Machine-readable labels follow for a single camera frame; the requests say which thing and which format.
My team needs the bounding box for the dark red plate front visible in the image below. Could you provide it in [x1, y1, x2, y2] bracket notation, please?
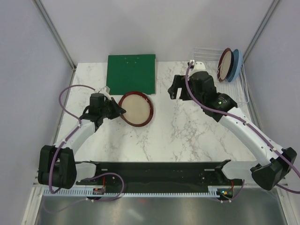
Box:
[118, 91, 154, 127]

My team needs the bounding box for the dark red plate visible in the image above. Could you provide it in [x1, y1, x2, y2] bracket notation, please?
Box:
[118, 91, 154, 127]
[217, 48, 234, 82]

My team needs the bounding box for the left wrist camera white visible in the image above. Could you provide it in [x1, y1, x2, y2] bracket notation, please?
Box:
[94, 86, 112, 101]

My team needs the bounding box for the clear dish rack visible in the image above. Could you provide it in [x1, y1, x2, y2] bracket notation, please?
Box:
[191, 48, 249, 105]

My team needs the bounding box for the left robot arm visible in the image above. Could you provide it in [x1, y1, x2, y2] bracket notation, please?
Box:
[37, 93, 126, 194]

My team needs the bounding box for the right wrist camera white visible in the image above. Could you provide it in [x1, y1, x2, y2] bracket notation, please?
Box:
[189, 60, 207, 76]

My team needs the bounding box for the right aluminium frame post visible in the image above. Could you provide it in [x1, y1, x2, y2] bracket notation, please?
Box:
[243, 0, 282, 63]

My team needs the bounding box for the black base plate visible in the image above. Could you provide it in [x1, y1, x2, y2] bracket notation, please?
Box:
[77, 162, 242, 193]

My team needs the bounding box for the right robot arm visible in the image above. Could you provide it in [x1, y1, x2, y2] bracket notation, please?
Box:
[168, 71, 297, 190]

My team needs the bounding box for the left aluminium frame post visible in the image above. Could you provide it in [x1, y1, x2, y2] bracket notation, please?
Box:
[33, 0, 76, 71]

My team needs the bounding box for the aluminium frame post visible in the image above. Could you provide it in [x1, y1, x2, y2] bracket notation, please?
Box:
[33, 0, 76, 71]
[243, 0, 282, 63]

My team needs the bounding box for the white cable duct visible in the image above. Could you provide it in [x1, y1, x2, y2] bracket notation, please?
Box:
[42, 186, 229, 198]

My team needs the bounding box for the green board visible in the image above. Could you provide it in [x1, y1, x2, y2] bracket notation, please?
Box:
[106, 54, 156, 95]

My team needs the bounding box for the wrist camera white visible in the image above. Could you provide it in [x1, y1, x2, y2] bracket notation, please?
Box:
[94, 86, 112, 101]
[189, 60, 207, 76]

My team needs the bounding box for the blue plate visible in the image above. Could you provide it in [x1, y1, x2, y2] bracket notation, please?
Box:
[227, 49, 243, 83]

